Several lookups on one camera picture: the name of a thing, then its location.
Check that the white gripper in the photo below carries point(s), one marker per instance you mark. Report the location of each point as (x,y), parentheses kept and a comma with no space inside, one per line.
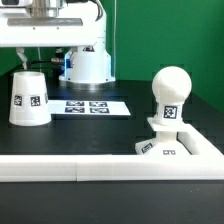
(76,25)

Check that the white lamp hood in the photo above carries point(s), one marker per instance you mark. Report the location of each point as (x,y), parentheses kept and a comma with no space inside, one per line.
(29,99)

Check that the white lamp bulb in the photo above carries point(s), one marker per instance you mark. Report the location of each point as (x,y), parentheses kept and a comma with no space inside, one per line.
(171,86)

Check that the white lamp base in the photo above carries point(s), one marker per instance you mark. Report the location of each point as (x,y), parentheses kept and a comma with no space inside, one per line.
(165,142)

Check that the white marker sheet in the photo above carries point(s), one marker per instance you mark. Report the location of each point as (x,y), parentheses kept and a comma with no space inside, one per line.
(114,108)

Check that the white L-shaped corner fence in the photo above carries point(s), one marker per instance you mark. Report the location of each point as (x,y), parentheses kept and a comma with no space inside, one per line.
(204,162)

